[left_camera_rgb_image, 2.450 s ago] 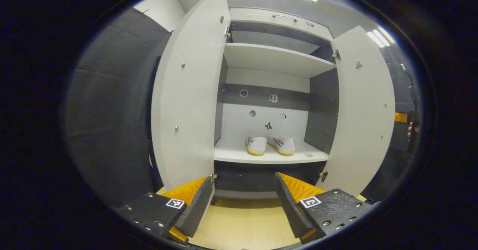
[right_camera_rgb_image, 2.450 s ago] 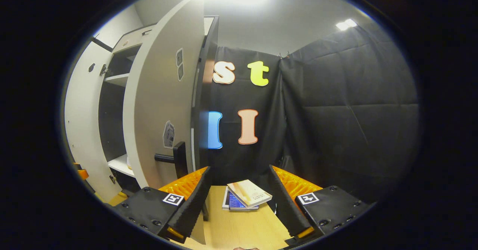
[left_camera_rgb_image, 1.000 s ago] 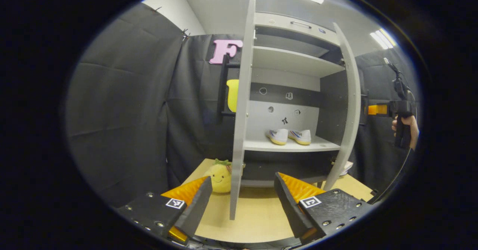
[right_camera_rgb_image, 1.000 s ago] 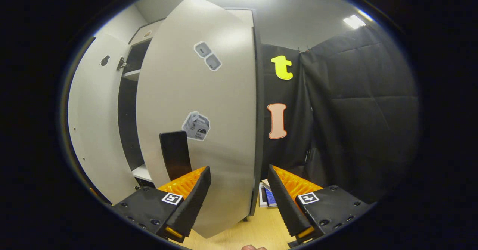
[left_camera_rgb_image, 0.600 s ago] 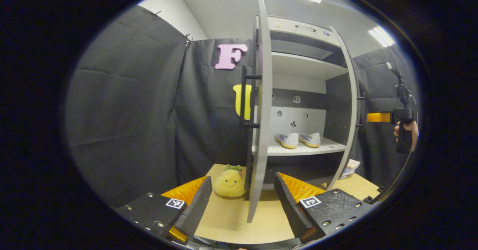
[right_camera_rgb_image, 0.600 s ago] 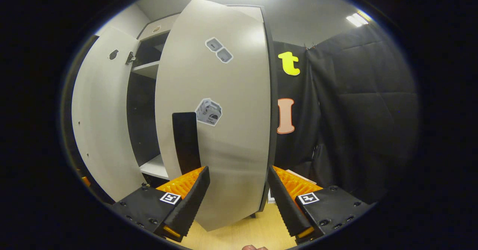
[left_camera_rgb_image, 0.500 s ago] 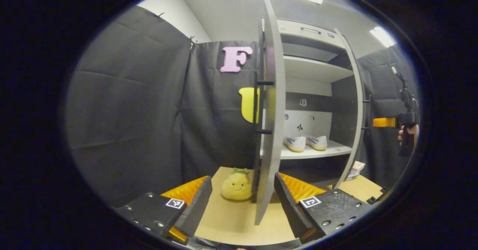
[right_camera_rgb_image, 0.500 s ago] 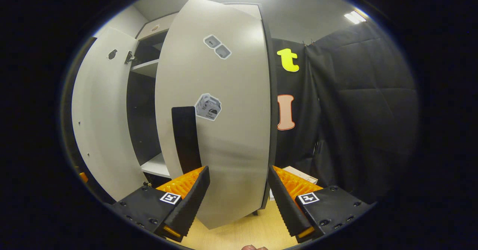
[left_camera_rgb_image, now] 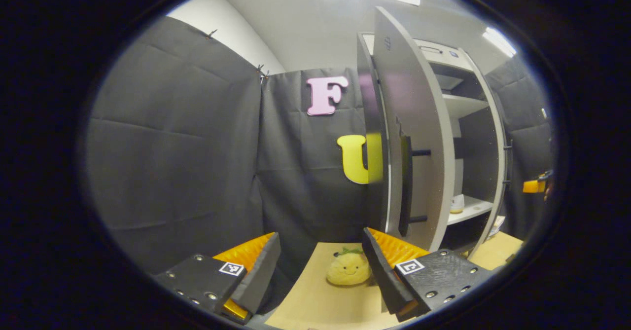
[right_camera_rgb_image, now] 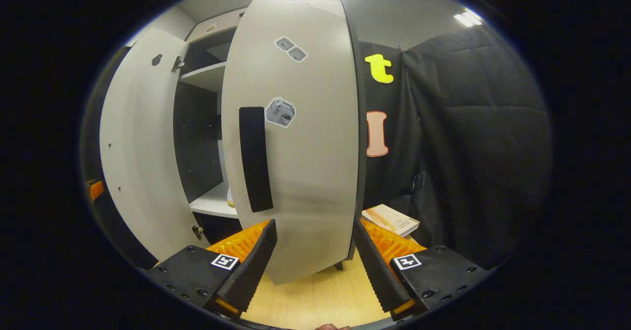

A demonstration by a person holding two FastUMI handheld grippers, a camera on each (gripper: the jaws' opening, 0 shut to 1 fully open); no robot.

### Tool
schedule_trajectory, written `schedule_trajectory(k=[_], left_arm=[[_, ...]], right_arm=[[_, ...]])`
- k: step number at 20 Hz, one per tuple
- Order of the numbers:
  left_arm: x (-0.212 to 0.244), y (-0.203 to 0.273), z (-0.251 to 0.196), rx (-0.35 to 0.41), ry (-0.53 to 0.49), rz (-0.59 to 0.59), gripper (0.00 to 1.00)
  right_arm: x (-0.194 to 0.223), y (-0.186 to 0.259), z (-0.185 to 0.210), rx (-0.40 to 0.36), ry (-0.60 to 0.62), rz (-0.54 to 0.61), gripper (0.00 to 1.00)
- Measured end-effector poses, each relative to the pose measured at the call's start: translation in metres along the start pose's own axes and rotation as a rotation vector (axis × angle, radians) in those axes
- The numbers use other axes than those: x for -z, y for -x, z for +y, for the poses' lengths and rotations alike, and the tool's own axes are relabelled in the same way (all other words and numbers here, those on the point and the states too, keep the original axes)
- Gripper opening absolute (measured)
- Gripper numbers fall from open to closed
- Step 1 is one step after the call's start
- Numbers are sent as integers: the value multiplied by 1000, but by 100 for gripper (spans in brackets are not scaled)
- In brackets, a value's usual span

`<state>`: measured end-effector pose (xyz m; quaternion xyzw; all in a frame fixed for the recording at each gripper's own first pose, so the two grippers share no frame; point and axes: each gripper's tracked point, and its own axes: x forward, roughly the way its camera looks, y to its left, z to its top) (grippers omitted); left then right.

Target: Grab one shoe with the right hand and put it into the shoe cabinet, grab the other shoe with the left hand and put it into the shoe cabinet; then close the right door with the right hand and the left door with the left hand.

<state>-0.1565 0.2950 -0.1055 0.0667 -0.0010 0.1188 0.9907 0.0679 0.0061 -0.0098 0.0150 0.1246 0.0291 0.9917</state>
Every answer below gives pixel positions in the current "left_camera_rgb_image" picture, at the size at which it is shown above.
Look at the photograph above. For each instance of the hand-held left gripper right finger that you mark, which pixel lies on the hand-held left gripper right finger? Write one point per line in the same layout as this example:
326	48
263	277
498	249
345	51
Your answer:
382	275

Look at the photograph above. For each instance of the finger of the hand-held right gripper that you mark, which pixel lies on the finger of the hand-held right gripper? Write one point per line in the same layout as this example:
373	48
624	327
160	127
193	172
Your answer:
533	187

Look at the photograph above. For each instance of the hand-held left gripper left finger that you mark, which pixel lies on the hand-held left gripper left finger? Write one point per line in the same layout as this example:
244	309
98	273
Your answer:
261	275

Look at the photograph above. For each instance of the white shoe cabinet door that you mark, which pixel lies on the white shoe cabinet door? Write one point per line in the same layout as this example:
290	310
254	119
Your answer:
495	123
419	98

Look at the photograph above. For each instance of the white and grey shoe cabinet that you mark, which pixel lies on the white and grey shoe cabinet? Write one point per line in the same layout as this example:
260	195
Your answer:
473	142

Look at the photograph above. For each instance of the white canvas shoe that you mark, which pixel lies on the white canvas shoe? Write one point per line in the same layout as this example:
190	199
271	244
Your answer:
457	204

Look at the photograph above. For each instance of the white cabinet shelf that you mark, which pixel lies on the white cabinet shelf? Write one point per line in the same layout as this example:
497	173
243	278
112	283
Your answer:
473	209
463	105

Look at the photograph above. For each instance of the white cabinet drawer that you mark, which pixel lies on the white cabinet drawer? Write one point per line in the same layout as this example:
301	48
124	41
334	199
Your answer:
443	58

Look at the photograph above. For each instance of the yellow pineapple plush toy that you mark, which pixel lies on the yellow pineapple plush toy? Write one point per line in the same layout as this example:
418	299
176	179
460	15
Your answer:
347	270

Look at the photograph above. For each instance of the black backdrop cloth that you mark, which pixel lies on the black backdrop cloth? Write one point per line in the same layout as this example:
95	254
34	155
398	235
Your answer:
530	113
197	147

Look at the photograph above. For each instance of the small ceiling light panel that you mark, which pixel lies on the small ceiling light panel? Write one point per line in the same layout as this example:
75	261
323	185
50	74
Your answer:
499	41

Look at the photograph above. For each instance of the small metal clip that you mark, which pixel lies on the small metal clip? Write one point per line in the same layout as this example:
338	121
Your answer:
262	70

